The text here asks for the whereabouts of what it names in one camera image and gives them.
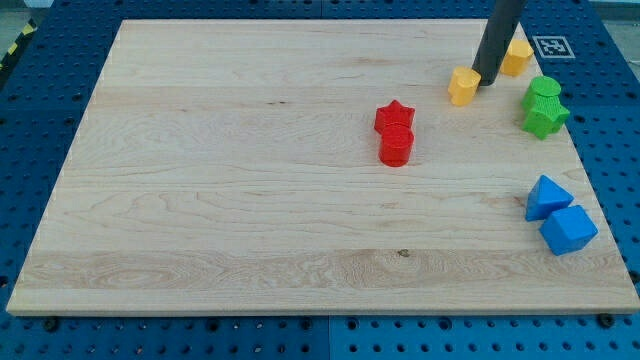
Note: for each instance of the yellow hexagon block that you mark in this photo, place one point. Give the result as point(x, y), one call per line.
point(517, 57)

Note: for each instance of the yellow heart block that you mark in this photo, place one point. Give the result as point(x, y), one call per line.
point(463, 85)

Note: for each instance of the wooden board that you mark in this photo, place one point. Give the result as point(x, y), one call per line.
point(231, 168)

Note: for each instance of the red cylinder block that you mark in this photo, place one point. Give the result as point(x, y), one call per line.
point(396, 145)

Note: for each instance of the red star block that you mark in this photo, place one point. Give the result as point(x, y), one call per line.
point(395, 113)

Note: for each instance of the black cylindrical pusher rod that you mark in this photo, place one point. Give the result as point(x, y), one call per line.
point(497, 35)

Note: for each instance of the blue triangle block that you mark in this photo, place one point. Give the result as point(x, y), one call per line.
point(545, 197)

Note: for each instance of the green star block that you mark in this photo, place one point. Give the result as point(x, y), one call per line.
point(543, 116)

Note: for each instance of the green cylinder block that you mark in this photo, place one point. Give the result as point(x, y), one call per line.
point(540, 87)

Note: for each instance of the blue cube block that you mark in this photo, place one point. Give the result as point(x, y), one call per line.
point(568, 230)

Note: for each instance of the white fiducial marker tag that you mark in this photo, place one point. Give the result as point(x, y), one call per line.
point(553, 47)

